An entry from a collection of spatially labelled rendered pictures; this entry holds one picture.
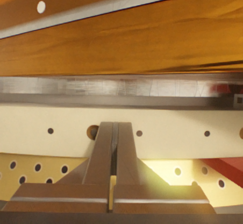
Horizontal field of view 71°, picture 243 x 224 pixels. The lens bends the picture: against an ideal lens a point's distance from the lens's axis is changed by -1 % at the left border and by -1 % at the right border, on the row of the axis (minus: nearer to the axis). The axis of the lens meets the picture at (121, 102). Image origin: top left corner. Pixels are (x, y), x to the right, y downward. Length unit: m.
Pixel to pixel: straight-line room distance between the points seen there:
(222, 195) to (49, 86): 0.23
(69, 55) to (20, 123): 0.08
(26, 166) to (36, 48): 0.13
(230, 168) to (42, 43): 0.21
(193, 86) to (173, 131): 0.07
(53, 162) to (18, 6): 0.18
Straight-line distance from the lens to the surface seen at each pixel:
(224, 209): 0.25
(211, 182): 0.24
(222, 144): 0.20
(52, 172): 0.22
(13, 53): 0.24
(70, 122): 0.17
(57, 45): 0.18
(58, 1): 0.19
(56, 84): 0.21
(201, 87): 0.22
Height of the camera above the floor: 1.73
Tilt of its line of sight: 5 degrees down
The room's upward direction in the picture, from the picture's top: 1 degrees clockwise
